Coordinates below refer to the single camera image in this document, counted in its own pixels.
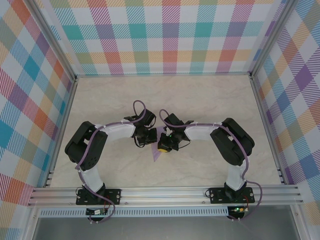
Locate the purple paper sheet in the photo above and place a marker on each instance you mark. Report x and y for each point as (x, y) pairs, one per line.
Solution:
(156, 156)

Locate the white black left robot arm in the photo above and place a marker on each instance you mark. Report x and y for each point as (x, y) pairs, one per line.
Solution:
(120, 131)

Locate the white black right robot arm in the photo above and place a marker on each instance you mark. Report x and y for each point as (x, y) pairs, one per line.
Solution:
(200, 131)

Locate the small circuit board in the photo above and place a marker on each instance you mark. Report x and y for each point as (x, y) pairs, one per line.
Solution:
(238, 209)
(96, 212)

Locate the aluminium front rail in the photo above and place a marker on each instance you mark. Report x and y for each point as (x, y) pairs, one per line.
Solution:
(162, 196)

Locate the aluminium back rail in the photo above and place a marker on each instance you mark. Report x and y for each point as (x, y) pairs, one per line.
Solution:
(162, 74)

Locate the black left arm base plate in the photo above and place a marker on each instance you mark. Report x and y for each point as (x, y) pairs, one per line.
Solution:
(115, 196)

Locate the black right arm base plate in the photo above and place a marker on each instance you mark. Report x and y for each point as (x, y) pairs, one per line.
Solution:
(217, 196)

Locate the aluminium side rail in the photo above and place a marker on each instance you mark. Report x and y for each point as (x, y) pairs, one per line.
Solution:
(268, 130)
(62, 132)

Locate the aluminium corner post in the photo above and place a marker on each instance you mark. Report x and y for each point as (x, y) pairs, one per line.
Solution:
(272, 40)
(52, 41)

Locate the aluminium lower frame bar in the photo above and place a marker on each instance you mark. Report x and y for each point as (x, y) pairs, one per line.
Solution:
(32, 225)
(298, 225)

